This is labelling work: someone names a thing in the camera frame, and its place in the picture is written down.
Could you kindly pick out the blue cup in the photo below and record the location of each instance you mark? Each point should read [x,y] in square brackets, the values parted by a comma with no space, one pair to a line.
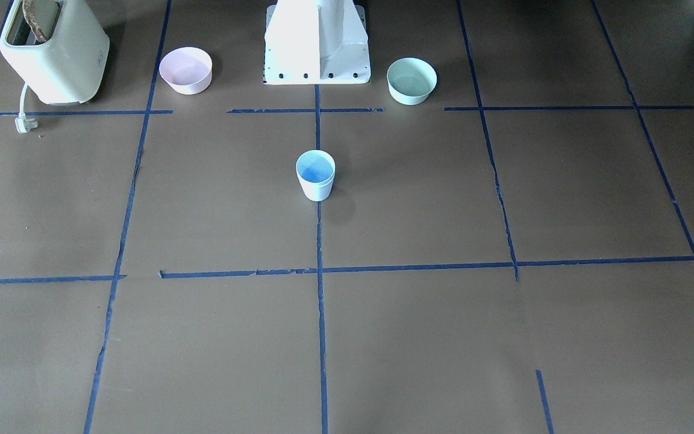
[316,171]

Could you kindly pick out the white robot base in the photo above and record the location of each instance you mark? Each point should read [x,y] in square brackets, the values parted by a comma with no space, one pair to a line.
[316,43]

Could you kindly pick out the green bowl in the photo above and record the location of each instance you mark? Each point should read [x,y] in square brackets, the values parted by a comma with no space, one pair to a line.
[411,80]

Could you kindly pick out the pink bowl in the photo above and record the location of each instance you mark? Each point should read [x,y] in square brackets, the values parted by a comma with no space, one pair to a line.
[187,70]

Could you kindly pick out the cream toaster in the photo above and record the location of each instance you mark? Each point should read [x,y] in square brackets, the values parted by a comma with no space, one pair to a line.
[66,70]

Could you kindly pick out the white power plug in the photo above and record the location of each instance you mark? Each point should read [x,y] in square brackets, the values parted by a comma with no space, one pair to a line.
[24,124]

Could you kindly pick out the toast slice in toaster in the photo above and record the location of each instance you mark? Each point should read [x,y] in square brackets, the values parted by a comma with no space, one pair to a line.
[41,17]

